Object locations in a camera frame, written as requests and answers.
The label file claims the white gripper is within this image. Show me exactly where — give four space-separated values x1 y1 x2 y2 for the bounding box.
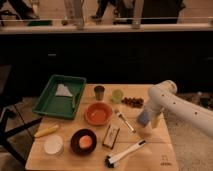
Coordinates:
144 110 161 128

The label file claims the blue sponge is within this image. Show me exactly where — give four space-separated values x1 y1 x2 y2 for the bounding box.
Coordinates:
138 111 149 126

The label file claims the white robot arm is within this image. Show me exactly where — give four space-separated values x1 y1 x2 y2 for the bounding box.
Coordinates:
142 80 213 138

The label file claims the red bowl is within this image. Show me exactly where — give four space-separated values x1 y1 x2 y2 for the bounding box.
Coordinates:
84 102 113 126

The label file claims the dark bowl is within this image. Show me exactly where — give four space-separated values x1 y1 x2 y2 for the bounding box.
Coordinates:
70 129 97 156

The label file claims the bunch of red grapes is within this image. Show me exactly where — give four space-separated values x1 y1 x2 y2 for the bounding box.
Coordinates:
122 97 144 108

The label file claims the silver fork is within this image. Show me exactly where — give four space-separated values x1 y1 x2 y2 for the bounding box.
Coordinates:
114 109 136 133

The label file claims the green plastic cup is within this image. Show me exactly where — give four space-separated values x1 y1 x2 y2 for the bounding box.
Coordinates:
112 89 123 103

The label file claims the small brown box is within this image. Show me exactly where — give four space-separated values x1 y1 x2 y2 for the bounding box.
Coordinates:
102 124 120 149

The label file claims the white dish brush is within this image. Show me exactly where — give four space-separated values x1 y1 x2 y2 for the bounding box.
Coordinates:
104 140 146 168

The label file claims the metal cup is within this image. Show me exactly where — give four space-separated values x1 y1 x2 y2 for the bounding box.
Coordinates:
94 86 105 101

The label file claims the orange fruit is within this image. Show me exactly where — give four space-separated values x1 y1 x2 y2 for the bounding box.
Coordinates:
79 135 92 149

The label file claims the green plastic tray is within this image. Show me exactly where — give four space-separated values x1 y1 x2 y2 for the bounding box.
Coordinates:
33 75 86 120

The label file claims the white cloth in tray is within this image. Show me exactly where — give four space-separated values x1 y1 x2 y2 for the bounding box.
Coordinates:
55 84 72 97

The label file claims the white lidded container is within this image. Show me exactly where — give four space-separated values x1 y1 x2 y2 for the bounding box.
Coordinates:
44 135 63 155

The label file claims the black chair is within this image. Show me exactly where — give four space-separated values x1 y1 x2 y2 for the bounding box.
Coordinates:
0 64 43 166

